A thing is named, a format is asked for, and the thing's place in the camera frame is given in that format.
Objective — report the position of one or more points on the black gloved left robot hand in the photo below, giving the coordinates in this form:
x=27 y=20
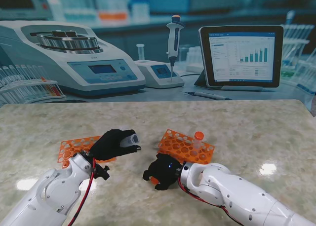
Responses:
x=108 y=145

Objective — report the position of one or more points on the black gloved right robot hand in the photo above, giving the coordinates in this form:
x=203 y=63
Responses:
x=165 y=170

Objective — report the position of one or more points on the clear plastic test tube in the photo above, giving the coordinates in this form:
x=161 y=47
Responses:
x=129 y=140
x=198 y=144

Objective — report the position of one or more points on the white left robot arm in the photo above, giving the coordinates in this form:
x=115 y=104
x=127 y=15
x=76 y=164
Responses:
x=44 y=194

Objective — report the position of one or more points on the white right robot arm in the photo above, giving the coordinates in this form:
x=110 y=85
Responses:
x=242 y=196

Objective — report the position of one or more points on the orange test tube rack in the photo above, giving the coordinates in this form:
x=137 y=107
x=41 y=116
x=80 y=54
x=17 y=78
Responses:
x=71 y=148
x=180 y=149

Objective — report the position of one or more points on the printed laboratory backdrop banner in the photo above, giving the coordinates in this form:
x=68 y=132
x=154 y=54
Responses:
x=158 y=38

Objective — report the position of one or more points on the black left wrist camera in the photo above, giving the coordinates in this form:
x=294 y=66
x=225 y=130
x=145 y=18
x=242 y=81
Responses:
x=102 y=173

